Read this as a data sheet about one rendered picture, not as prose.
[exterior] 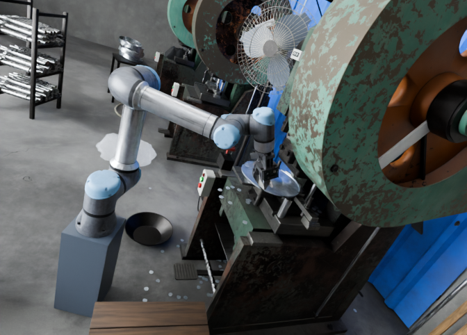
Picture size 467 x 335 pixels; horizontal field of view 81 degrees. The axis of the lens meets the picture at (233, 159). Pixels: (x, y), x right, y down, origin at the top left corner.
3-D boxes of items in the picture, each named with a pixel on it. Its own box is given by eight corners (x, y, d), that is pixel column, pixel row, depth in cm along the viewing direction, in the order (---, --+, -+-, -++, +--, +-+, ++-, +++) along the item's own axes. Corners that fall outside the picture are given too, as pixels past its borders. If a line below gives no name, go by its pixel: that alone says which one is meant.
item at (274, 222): (274, 234, 115) (280, 223, 112) (241, 175, 152) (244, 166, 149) (329, 237, 127) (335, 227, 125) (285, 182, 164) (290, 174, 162)
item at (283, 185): (253, 156, 145) (254, 155, 145) (304, 182, 138) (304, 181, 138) (231, 174, 120) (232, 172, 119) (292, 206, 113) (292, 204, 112)
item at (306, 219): (306, 229, 115) (318, 210, 111) (288, 204, 129) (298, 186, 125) (317, 230, 118) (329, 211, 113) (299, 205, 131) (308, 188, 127)
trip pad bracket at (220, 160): (214, 188, 155) (225, 158, 147) (210, 178, 163) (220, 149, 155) (224, 189, 158) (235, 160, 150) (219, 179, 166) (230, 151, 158)
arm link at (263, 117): (251, 105, 99) (275, 105, 97) (253, 133, 105) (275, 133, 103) (248, 115, 93) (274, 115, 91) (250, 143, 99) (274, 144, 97)
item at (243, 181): (232, 206, 121) (242, 181, 116) (224, 188, 133) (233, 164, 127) (279, 210, 131) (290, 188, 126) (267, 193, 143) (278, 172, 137)
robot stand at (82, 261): (53, 308, 122) (60, 232, 104) (76, 276, 139) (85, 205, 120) (93, 318, 124) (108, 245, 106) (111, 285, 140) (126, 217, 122)
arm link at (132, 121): (96, 192, 115) (115, 60, 93) (117, 177, 129) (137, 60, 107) (121, 203, 114) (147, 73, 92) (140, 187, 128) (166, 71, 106)
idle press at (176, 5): (147, 105, 390) (177, -35, 320) (142, 85, 469) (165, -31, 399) (241, 125, 459) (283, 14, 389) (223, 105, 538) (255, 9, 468)
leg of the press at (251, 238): (197, 354, 126) (274, 195, 89) (193, 329, 135) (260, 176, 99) (345, 333, 163) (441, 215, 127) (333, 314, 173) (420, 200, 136)
